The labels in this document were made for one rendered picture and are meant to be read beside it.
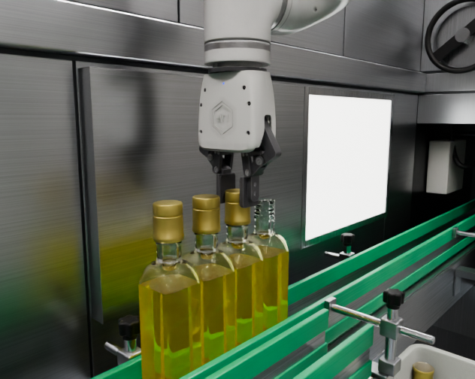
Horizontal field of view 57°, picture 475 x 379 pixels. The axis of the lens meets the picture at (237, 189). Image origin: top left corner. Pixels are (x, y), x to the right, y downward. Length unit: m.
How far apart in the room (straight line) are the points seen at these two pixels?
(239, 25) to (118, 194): 0.27
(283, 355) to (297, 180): 0.39
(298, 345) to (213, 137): 0.32
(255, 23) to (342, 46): 0.57
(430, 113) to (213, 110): 1.05
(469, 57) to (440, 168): 0.38
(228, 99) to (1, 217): 0.30
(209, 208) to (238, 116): 0.12
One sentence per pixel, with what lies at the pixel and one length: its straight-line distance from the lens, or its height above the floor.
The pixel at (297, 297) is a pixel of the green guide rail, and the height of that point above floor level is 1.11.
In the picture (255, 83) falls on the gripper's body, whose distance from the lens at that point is 0.53.
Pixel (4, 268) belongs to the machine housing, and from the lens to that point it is 0.60.
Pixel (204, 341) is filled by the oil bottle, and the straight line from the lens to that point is 0.57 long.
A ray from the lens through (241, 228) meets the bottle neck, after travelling 0.58.
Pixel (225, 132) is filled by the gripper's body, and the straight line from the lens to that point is 0.55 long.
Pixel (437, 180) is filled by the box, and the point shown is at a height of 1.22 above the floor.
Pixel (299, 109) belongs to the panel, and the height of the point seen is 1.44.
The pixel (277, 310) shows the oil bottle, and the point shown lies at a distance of 0.66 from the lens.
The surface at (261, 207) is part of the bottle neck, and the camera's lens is 0.62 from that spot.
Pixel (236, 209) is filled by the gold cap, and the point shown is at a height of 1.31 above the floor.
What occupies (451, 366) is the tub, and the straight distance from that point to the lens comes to 0.92.
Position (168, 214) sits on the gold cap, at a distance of 0.49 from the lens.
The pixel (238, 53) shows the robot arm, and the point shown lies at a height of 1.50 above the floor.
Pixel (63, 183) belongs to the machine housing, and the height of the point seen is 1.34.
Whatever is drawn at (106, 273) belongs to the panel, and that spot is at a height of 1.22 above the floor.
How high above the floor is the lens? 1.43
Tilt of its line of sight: 9 degrees down
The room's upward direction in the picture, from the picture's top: straight up
